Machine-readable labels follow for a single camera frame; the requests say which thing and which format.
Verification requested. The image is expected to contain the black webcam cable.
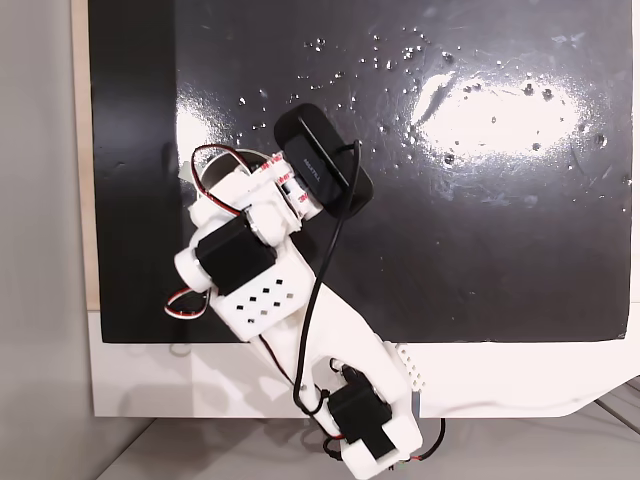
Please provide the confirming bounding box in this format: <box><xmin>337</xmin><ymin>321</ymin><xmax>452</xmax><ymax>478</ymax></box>
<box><xmin>292</xmin><ymin>139</ymin><xmax>364</xmax><ymax>416</ymax></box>

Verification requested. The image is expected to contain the red white servo cable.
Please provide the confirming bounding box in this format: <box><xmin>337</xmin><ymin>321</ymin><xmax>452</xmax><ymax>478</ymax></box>
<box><xmin>164</xmin><ymin>287</ymin><xmax>211</xmax><ymax>322</ymax></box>
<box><xmin>191</xmin><ymin>144</ymin><xmax>254</xmax><ymax>217</ymax></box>

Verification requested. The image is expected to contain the red black power wire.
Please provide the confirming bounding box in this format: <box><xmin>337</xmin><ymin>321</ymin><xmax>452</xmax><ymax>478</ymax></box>
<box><xmin>418</xmin><ymin>417</ymin><xmax>447</xmax><ymax>462</ymax></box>

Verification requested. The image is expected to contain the white tape with red print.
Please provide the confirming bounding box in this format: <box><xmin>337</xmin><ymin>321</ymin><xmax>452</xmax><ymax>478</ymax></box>
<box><xmin>256</xmin><ymin>151</ymin><xmax>322</xmax><ymax>221</ymax></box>

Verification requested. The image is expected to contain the black glossy table mat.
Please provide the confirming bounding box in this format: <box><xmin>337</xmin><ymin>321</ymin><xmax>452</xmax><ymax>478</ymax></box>
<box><xmin>87</xmin><ymin>0</ymin><xmax>640</xmax><ymax>346</ymax></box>

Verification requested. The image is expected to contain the black oval webcam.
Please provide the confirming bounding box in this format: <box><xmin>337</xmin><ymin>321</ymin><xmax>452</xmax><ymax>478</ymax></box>
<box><xmin>273</xmin><ymin>103</ymin><xmax>375</xmax><ymax>217</ymax></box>

